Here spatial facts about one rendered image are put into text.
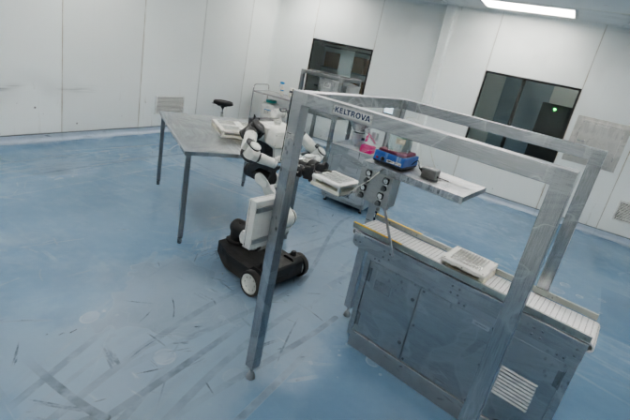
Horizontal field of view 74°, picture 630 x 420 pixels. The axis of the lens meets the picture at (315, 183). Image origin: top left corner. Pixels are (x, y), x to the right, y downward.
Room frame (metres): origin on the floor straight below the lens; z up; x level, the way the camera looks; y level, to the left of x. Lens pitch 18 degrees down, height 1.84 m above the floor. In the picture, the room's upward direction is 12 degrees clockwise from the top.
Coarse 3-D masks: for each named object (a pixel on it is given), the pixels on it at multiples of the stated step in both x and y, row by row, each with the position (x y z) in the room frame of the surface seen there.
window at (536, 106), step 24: (480, 96) 7.12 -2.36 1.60; (504, 96) 6.95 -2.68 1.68; (528, 96) 6.79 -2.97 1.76; (552, 96) 6.64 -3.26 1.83; (576, 96) 6.50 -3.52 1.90; (504, 120) 6.89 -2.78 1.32; (528, 120) 6.74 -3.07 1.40; (552, 120) 6.59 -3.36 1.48; (504, 144) 6.84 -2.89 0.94; (528, 144) 6.68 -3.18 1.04
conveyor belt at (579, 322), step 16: (368, 224) 2.52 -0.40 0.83; (384, 224) 2.58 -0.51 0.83; (400, 240) 2.37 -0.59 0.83; (416, 240) 2.42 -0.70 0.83; (432, 256) 2.23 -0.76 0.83; (496, 288) 2.00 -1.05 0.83; (528, 304) 1.90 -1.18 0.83; (544, 304) 1.93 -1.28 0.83; (560, 320) 1.81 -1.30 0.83; (576, 320) 1.84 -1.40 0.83; (592, 336) 1.72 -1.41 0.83
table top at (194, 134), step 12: (168, 120) 4.14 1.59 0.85; (180, 120) 4.25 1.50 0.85; (192, 120) 4.36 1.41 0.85; (204, 120) 4.49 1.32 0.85; (240, 120) 4.88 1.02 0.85; (180, 132) 3.76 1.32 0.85; (192, 132) 3.85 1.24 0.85; (204, 132) 3.95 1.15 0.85; (216, 132) 4.04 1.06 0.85; (180, 144) 3.38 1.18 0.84; (192, 144) 3.44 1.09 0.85; (204, 144) 3.52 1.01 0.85; (216, 144) 3.59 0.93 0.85; (228, 144) 3.68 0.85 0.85; (240, 144) 3.77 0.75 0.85; (204, 156) 3.29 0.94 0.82; (216, 156) 3.34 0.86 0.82; (228, 156) 3.39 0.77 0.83; (240, 156) 3.45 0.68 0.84
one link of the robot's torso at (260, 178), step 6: (258, 174) 3.02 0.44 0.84; (258, 180) 3.02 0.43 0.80; (264, 180) 2.98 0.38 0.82; (264, 186) 2.97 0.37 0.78; (270, 186) 2.96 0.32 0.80; (276, 186) 3.02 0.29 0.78; (264, 192) 2.98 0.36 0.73; (270, 192) 2.95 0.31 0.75; (288, 216) 2.90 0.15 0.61; (294, 216) 2.95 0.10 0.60; (288, 222) 2.89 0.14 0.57
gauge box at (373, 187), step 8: (360, 176) 2.41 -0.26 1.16; (376, 176) 2.34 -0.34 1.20; (384, 176) 2.31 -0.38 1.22; (360, 184) 2.40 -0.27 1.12; (368, 184) 2.37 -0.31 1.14; (376, 184) 2.34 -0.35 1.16; (392, 184) 2.28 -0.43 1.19; (368, 192) 2.36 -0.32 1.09; (376, 192) 2.33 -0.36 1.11; (384, 192) 2.30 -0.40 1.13; (392, 192) 2.31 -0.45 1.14; (368, 200) 2.35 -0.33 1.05; (376, 200) 2.32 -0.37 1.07; (384, 200) 2.29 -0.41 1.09; (392, 200) 2.33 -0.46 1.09; (384, 208) 2.28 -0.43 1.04
